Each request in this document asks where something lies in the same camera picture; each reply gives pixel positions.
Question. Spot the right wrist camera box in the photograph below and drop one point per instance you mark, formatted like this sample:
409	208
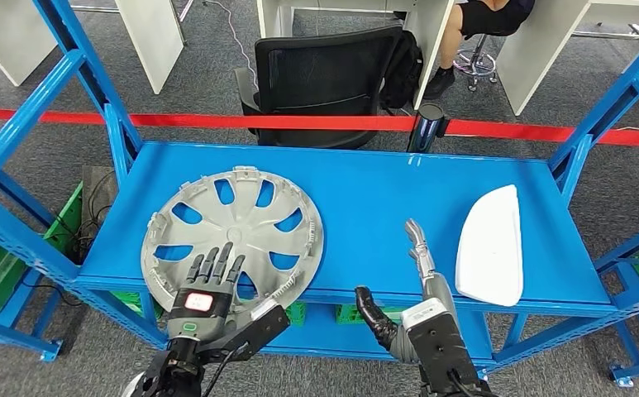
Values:
439	345

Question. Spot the white curved plastic part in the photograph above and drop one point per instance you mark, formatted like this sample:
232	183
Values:
489	246

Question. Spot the person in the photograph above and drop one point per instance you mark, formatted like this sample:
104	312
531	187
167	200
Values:
489	19

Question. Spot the dark chrome barrier post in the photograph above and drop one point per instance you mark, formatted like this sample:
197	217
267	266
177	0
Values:
426	131

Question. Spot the silver wheel hubcap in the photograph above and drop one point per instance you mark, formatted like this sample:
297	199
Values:
242	219

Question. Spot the black backpack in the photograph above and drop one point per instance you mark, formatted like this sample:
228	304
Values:
404	71

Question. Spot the black mesh office chair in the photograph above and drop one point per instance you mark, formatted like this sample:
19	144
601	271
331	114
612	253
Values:
324	71

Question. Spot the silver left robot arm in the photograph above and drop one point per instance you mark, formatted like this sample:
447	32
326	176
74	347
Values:
182	361

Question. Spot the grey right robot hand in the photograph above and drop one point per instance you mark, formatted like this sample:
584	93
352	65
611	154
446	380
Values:
376	323

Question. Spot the red barrier belt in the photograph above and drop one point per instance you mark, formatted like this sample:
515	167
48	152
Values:
242	121

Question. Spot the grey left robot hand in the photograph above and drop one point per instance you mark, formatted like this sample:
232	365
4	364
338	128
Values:
198	323

